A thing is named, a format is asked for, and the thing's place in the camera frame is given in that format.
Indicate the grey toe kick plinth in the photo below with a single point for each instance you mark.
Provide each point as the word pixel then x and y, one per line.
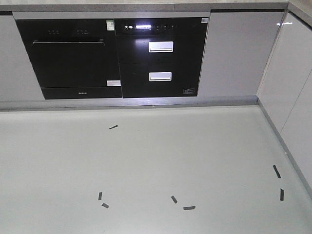
pixel 126 103

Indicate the silver drawer handle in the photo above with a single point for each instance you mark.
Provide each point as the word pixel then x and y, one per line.
pixel 161 46
pixel 160 76

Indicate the black tape strip centre lower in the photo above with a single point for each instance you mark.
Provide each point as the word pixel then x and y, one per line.
pixel 188 208

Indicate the black built-in dishwasher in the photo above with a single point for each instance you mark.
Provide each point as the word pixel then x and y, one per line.
pixel 72 58

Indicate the grey cabinet door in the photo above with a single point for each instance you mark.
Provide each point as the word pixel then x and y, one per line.
pixel 18 81
pixel 237 48

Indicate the black tape strip right lower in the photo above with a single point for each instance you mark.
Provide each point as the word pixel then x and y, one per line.
pixel 281 194

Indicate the upper silver drawer handle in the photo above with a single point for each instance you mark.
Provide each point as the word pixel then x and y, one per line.
pixel 161 46

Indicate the lower silver drawer handle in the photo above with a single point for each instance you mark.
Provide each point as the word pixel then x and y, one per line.
pixel 160 76

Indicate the black tape strip right upper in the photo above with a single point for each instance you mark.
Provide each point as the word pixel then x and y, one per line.
pixel 276 171

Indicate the white side cabinet panel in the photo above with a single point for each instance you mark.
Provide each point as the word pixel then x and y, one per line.
pixel 286 91

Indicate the grey right cabinet door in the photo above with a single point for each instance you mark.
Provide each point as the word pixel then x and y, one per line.
pixel 237 48

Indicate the black disinfection cabinet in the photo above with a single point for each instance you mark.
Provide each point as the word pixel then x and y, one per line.
pixel 135 61

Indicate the grey left cabinet door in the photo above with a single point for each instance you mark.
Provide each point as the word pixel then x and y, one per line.
pixel 18 81

